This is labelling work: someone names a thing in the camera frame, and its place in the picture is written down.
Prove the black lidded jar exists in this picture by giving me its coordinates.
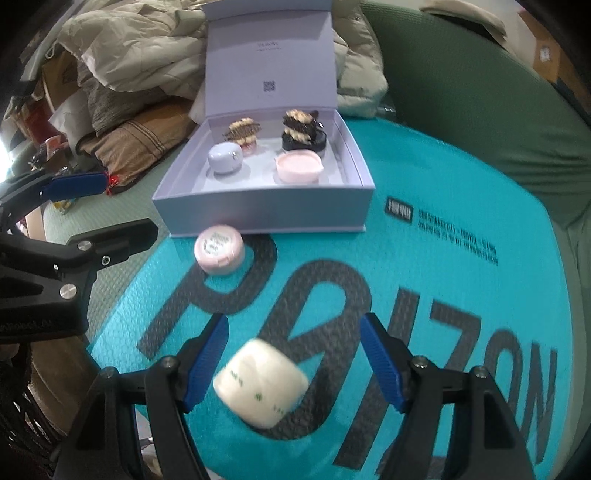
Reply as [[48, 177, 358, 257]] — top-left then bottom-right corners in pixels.
[[281, 129, 328, 154]]

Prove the white round compact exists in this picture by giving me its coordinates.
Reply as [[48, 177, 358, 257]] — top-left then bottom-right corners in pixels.
[[208, 141, 244, 175]]

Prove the pink round labelled container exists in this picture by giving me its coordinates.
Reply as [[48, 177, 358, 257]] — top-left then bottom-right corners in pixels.
[[194, 224, 245, 276]]

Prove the pale pink round compact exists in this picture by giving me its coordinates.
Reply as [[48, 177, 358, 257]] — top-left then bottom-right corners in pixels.
[[273, 151, 322, 184]]

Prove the teal bubble mailer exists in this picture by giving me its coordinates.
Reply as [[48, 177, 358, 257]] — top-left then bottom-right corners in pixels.
[[85, 115, 573, 480]]

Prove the black flower hair claw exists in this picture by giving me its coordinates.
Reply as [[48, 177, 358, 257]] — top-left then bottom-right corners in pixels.
[[281, 108, 324, 141]]

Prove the green sofa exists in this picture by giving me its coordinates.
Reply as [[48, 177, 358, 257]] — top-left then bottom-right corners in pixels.
[[41, 0, 591, 480]]

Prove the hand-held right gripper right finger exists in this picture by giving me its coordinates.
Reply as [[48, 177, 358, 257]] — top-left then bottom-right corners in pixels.
[[359, 313, 539, 480]]

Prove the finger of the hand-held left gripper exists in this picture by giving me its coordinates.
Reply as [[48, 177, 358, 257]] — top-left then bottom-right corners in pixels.
[[0, 167, 110, 220], [0, 218, 159, 287]]

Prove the brown beige hair clip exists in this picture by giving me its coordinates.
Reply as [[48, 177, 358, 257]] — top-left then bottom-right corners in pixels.
[[223, 117, 263, 145]]

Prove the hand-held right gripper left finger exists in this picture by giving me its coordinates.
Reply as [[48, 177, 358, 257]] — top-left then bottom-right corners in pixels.
[[51, 314, 230, 480]]

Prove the lavender gift box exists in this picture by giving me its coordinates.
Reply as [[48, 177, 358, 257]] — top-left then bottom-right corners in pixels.
[[152, 0, 376, 238]]

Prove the grey cloth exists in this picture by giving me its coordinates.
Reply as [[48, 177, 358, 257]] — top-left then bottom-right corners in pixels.
[[87, 84, 195, 137]]

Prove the beige puffer jacket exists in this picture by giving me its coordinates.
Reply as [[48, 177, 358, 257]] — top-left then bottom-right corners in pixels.
[[53, 0, 389, 139]]

